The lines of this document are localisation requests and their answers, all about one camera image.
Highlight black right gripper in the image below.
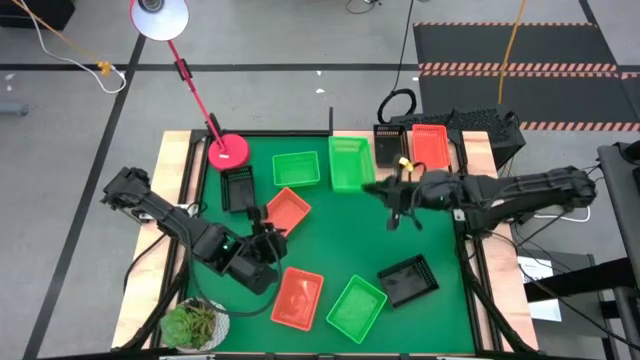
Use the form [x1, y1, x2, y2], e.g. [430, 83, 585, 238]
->
[362, 169, 466, 231]

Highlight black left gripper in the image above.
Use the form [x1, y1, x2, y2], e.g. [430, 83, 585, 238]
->
[219, 204, 290, 296]

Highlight orange plastic basket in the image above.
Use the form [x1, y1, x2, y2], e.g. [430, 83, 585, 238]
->
[411, 123, 452, 170]
[270, 266, 325, 332]
[263, 186, 312, 237]

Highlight black plastic basket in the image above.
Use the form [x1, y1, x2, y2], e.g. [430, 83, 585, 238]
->
[377, 253, 441, 308]
[372, 123, 409, 169]
[220, 164, 257, 214]

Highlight green plastic basket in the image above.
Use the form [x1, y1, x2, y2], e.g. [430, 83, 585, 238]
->
[271, 150, 322, 189]
[325, 273, 389, 345]
[327, 135, 377, 194]

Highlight green table mat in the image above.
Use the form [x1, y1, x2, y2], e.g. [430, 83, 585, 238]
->
[185, 134, 476, 354]

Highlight red desk lamp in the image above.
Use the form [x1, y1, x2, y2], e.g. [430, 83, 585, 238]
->
[128, 0, 251, 172]

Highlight black perforated computer case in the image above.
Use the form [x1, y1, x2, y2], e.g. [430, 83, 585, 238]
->
[388, 105, 527, 166]

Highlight potted green succulent plant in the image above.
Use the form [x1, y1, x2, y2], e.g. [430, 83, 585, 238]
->
[159, 297, 231, 353]

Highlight white paper sheet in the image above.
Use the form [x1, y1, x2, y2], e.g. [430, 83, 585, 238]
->
[517, 255, 564, 323]

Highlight black hazard-striped floor mat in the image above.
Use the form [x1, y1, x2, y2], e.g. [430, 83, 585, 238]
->
[412, 21, 640, 132]

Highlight grey desk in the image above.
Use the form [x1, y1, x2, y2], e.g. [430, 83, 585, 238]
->
[597, 142, 640, 281]

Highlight black box on floor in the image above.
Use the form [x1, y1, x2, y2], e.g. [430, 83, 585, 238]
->
[0, 0, 76, 31]

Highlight black hanging cable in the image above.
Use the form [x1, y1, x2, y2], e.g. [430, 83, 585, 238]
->
[376, 0, 419, 127]

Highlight yellow hanging cable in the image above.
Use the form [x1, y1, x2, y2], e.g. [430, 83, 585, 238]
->
[497, 0, 529, 105]

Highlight white cable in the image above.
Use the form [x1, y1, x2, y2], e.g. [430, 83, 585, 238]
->
[532, 205, 592, 224]
[18, 0, 128, 95]

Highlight black desk frame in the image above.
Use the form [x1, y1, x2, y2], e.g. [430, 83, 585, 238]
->
[522, 257, 640, 304]

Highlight orange cable with yellow plug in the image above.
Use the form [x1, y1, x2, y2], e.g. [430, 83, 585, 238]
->
[9, 0, 112, 76]

